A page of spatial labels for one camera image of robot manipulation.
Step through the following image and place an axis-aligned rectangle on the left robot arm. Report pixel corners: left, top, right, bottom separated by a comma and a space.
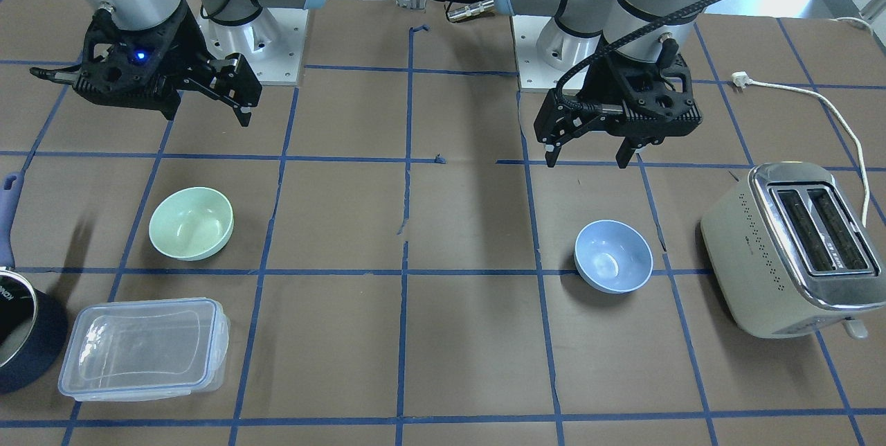
494, 0, 711, 167

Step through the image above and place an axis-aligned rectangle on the clear plastic lidded container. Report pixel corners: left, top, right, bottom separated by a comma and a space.
57, 298, 230, 402

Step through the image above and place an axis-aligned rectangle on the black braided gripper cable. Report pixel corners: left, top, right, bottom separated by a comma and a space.
552, 0, 780, 114

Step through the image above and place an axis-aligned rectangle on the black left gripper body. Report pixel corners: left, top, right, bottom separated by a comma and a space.
585, 52, 703, 139

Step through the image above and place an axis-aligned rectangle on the blue bowl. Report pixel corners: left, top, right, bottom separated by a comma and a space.
573, 220, 654, 294

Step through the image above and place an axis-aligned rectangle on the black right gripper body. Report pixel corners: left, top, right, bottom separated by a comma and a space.
30, 1, 208, 109

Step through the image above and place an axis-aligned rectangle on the green bowl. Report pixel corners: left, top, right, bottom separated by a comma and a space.
148, 187, 234, 262

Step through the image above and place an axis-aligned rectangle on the dark blue saucepan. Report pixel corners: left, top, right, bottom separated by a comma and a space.
1, 172, 69, 395

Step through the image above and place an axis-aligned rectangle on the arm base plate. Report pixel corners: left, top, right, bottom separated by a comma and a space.
512, 15, 599, 93
197, 8, 310, 87

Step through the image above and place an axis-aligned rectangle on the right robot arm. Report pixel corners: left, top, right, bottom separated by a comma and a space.
30, 0, 325, 127

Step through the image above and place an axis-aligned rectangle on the white toaster power cord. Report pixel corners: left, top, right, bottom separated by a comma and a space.
732, 17, 874, 228

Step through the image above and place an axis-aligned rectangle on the cream toaster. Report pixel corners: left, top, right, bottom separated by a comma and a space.
700, 161, 885, 341

